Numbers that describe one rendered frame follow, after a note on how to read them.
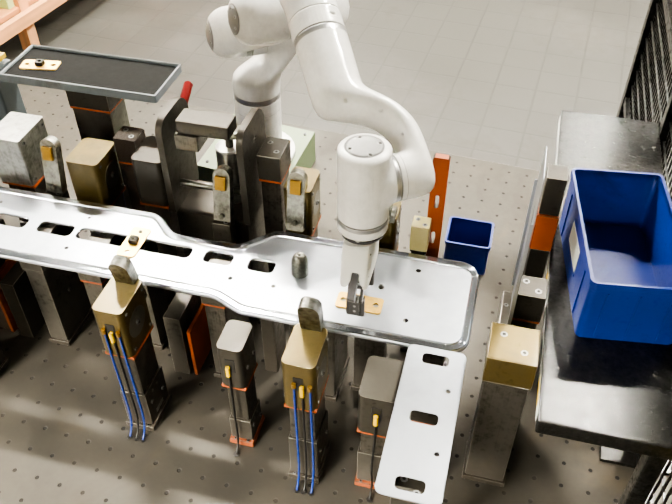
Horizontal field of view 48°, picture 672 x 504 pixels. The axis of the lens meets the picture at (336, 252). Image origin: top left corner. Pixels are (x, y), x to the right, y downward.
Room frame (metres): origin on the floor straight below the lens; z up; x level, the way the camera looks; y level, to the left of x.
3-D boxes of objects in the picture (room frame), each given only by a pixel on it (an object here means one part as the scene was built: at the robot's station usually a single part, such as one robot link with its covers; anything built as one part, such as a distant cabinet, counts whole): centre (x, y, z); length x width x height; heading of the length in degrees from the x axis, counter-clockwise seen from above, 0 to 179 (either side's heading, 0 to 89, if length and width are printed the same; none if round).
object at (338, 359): (1.01, 0.01, 0.84); 0.12 x 0.05 x 0.29; 166
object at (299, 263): (1.03, 0.07, 1.02); 0.03 x 0.03 x 0.07
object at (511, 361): (0.80, -0.29, 0.88); 0.08 x 0.08 x 0.36; 76
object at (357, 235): (0.95, -0.04, 1.20); 0.09 x 0.08 x 0.03; 166
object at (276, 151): (1.26, 0.13, 0.91); 0.07 x 0.05 x 0.42; 166
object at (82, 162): (1.32, 0.51, 0.89); 0.12 x 0.08 x 0.38; 166
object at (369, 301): (0.95, -0.04, 1.01); 0.08 x 0.04 x 0.01; 76
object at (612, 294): (0.98, -0.50, 1.09); 0.30 x 0.17 x 0.13; 173
